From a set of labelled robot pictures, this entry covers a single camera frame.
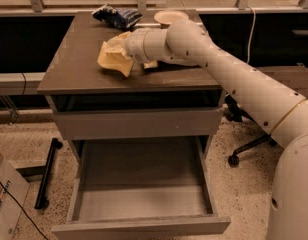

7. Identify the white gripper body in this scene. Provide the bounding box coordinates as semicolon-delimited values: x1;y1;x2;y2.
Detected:
124;28;150;63

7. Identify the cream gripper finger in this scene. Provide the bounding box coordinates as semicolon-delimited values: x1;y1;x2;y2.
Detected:
109;49;133;64
106;31;131;51

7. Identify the yellow sponge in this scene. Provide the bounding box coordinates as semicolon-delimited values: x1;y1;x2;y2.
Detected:
97;42;133;77

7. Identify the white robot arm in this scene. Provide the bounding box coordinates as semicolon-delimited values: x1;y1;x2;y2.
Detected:
103;20;308;240

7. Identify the grey drawer cabinet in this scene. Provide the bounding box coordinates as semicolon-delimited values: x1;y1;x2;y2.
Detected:
37;9;235;240

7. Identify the closed grey top drawer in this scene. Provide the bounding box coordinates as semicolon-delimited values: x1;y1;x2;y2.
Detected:
54;108;222;140

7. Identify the open grey middle drawer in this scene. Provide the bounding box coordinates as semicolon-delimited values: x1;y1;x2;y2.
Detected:
52;137;230;240

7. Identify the packaged bread loaf bag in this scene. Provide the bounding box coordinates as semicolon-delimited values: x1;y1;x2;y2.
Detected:
143;61;158;69

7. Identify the blue chip bag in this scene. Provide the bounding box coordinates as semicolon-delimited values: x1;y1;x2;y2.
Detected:
92;4;143;30

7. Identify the white bowl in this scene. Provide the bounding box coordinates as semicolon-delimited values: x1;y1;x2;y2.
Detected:
154;10;188;26

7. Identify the grey office chair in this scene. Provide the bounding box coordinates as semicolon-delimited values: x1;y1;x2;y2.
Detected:
224;66;308;167

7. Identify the black metal stand leg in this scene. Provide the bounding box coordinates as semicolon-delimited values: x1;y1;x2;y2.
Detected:
15;137;64;210

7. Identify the white cardboard box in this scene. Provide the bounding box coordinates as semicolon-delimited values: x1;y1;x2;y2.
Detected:
0;153;29;240

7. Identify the white cable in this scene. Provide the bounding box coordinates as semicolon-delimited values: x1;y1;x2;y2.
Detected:
246;5;257;65

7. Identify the black cable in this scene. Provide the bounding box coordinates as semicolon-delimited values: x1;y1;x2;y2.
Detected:
0;167;50;240

